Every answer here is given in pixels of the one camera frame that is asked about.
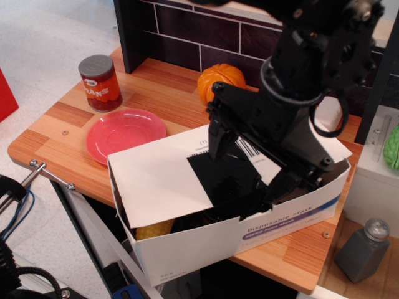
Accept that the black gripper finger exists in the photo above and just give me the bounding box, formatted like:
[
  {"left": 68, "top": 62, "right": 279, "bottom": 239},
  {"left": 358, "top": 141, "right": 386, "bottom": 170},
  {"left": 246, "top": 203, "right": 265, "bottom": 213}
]
[
  {"left": 263, "top": 170, "right": 312, "bottom": 206},
  {"left": 208, "top": 120, "right": 238, "bottom": 161}
]

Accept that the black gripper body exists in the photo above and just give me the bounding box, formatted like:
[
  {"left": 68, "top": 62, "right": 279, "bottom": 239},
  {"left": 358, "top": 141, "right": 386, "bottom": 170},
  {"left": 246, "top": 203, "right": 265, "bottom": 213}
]
[{"left": 208, "top": 59, "right": 335, "bottom": 190}]

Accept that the white disposable mask box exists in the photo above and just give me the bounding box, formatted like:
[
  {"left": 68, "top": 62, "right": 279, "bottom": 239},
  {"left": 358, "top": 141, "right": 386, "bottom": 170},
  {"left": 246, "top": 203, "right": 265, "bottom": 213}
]
[{"left": 108, "top": 126, "right": 351, "bottom": 286}]

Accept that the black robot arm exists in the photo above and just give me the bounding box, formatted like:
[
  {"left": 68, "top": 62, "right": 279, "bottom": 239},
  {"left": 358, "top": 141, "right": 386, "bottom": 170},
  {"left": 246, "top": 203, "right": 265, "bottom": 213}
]
[{"left": 208, "top": 1, "right": 384, "bottom": 204}]

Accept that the white foam block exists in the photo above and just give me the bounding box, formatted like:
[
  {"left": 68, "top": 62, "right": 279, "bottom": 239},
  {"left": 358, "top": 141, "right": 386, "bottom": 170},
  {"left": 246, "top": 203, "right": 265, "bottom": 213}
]
[{"left": 315, "top": 96, "right": 343, "bottom": 132}]

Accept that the black 3D mouse knob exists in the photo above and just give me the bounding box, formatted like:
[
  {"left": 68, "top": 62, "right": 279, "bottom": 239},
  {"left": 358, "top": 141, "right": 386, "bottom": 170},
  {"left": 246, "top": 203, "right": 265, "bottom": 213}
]
[{"left": 201, "top": 193, "right": 271, "bottom": 223}]

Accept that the orange toy pumpkin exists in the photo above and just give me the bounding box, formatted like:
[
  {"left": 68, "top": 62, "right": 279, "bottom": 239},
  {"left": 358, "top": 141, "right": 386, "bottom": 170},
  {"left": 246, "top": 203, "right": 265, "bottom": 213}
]
[{"left": 197, "top": 64, "right": 246, "bottom": 104}]

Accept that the pink plastic plate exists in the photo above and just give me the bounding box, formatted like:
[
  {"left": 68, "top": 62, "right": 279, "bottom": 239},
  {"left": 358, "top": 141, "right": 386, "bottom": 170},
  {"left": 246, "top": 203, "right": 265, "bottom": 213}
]
[{"left": 86, "top": 108, "right": 166, "bottom": 165}]

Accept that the grey salt shaker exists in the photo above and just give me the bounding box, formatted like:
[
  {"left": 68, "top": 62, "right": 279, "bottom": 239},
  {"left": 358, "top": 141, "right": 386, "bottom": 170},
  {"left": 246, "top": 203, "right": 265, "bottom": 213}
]
[{"left": 335, "top": 218, "right": 390, "bottom": 283}]

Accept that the green toy vegetable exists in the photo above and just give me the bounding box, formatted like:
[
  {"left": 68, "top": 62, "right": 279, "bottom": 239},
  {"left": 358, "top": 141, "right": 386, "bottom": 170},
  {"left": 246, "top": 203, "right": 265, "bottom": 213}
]
[{"left": 383, "top": 125, "right": 399, "bottom": 171}]

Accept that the yellow toy corn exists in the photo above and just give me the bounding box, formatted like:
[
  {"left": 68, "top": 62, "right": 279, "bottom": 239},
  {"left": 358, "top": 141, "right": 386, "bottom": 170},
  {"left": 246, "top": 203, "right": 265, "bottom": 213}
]
[{"left": 136, "top": 219, "right": 175, "bottom": 240}]

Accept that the red beans can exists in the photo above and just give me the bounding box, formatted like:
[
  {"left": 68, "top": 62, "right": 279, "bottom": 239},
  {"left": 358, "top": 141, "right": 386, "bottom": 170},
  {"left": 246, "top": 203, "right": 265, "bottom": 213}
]
[{"left": 78, "top": 54, "right": 122, "bottom": 112}]

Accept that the red box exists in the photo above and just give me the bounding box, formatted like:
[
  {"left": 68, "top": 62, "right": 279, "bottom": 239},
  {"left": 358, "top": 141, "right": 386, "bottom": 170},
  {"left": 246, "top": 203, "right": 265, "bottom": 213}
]
[{"left": 0, "top": 70, "right": 19, "bottom": 121}]

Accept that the metal clamp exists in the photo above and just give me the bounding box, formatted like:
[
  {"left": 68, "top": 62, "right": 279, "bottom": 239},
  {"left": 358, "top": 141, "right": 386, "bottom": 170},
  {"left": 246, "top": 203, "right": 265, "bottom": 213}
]
[{"left": 1, "top": 159, "right": 75, "bottom": 214}]

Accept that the blue black tool handle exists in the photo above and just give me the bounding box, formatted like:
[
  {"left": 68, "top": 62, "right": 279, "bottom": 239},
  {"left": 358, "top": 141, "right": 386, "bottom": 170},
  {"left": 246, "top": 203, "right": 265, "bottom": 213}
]
[{"left": 103, "top": 262, "right": 143, "bottom": 299}]

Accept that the blue cable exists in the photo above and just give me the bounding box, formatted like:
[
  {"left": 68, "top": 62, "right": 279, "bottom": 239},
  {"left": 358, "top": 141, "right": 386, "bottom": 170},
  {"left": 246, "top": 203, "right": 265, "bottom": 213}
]
[{"left": 0, "top": 183, "right": 36, "bottom": 240}]

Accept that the black corrugated cable hose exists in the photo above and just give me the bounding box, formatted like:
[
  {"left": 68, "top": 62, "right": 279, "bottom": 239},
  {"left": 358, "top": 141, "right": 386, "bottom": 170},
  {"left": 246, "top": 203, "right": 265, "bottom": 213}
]
[{"left": 0, "top": 236, "right": 68, "bottom": 299}]

